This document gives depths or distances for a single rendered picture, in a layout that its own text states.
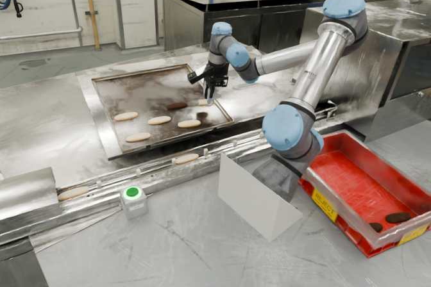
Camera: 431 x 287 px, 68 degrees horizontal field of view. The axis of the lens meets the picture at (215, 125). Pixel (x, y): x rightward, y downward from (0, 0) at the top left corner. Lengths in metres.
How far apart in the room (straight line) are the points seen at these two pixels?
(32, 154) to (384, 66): 1.46
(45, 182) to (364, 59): 1.31
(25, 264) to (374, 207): 1.18
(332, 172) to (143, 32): 3.77
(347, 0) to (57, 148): 1.20
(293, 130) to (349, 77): 0.74
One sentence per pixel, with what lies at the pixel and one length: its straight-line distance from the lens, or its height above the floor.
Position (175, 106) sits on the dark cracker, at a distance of 1.45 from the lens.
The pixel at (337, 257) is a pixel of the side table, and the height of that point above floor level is 0.82.
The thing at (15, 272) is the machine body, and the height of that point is 0.68.
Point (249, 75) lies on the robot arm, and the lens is 1.27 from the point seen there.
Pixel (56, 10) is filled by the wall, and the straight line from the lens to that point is 4.72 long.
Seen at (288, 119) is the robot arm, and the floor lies 1.20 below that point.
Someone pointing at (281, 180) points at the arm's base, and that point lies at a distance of 1.00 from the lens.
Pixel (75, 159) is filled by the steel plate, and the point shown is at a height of 0.82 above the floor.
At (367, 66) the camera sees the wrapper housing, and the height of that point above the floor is 1.16.
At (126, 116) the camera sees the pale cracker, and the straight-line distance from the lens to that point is 1.39.
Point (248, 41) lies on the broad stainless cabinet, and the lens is 3.31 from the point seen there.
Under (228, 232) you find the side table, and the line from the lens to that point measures 1.06.
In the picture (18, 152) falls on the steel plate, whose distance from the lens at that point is 1.51.
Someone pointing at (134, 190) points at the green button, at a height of 0.91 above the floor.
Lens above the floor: 1.66
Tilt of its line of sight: 33 degrees down
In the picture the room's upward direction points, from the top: 4 degrees clockwise
